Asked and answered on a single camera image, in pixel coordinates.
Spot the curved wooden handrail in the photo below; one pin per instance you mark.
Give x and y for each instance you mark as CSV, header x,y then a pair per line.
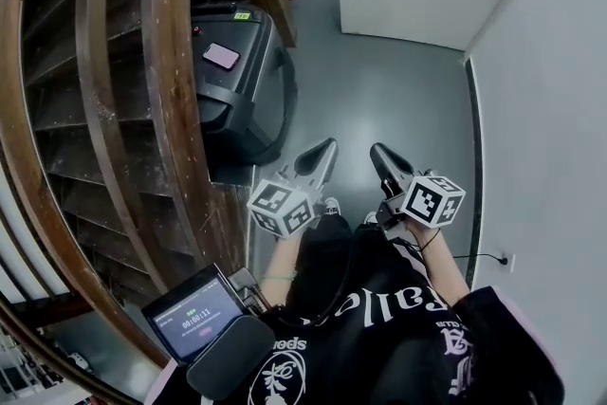
x,y
71,156

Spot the large black wheeled case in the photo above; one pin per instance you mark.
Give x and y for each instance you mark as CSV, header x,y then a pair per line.
x,y
242,85

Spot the person's left white shoe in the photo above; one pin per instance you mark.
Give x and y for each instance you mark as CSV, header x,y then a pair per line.
x,y
332,206

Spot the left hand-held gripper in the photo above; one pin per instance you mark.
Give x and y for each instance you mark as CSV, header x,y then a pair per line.
x,y
283,208

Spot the person's white shoe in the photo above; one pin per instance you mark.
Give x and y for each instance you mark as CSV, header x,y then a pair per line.
x,y
371,218
332,206

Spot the person's right forearm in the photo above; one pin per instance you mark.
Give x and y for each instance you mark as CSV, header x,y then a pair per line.
x,y
438,268

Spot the dark wooden staircase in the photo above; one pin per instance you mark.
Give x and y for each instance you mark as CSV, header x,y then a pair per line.
x,y
118,109

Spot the black skirting board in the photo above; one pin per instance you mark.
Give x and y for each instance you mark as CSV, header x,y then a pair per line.
x,y
474,166

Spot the green wrist band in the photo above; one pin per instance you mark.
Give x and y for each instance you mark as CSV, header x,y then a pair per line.
x,y
277,278

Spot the black printed shirt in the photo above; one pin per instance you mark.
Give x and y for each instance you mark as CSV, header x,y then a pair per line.
x,y
379,346

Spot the black chest mount pad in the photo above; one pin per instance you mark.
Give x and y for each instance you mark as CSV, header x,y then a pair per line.
x,y
230,358

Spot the person's right white shoe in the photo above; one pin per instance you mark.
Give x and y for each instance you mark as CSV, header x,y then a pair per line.
x,y
371,218

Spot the chest-mounted screen device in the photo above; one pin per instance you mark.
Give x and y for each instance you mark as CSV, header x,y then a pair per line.
x,y
196,318

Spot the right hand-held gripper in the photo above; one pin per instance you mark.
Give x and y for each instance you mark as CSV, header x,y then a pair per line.
x,y
429,203

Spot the smartphone with pink screen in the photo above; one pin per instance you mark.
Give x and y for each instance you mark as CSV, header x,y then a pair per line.
x,y
221,56

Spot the white wall socket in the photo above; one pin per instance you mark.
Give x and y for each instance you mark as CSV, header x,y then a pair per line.
x,y
507,263

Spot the person's left forearm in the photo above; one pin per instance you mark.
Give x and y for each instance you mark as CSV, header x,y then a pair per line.
x,y
283,258

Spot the person's black trousers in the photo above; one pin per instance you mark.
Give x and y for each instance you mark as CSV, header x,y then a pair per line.
x,y
327,251

